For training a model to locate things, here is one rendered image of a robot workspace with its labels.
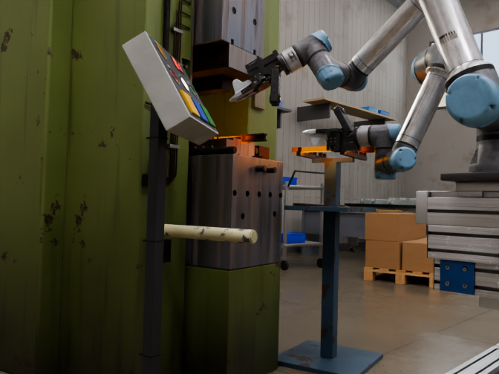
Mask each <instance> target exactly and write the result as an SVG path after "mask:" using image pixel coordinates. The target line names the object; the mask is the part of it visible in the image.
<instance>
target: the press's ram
mask: <svg viewBox="0 0 499 374"><path fill-rule="evenodd" d="M229 43H230V44H231V45H234V46H236V47H239V48H240V49H242V50H245V51H247V52H249V53H251V54H253V55H256V56H257V58H258V57H259V59H263V51H264V0H195V19H194V43H193V50H199V49H203V48H207V47H214V46H218V45H225V44H229Z"/></svg>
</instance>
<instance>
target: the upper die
mask: <svg viewBox="0 0 499 374"><path fill-rule="evenodd" d="M255 59H257V56H256V55H253V54H251V53H249V52H247V51H245V50H242V49H240V48H239V47H236V46H234V45H231V44H230V43H229V44H225V45H218V46H214V47H207V48H203V49H199V50H193V67H192V79H199V78H205V77H210V76H219V75H224V76H227V77H229V78H232V81H234V80H235V79H238V80H242V79H251V78H250V76H249V74H248V73H247V69H246V67H245V65H247V64H249V63H250V62H252V61H254V60H255Z"/></svg>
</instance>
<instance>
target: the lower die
mask: <svg viewBox="0 0 499 374"><path fill-rule="evenodd" d="M211 145H212V139H210V140H207V141H206V142H205V146H206V148H211ZM227 146H235V147H236V148H237V152H236V153H235V154H239V155H242V156H248V157H252V156H255V142H251V143H246V142H242V141H241V137H230V138H219V139H214V147H227ZM189 148H195V144H194V143H193V142H190V141H189Z"/></svg>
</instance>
